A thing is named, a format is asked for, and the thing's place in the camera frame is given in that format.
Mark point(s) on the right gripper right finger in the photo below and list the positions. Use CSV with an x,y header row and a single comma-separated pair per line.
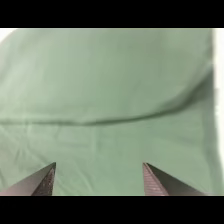
x,y
160,185

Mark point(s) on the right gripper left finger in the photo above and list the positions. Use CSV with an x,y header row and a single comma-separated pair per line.
x,y
39,185

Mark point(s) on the dark green T-shirt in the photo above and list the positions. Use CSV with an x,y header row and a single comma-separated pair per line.
x,y
106,100

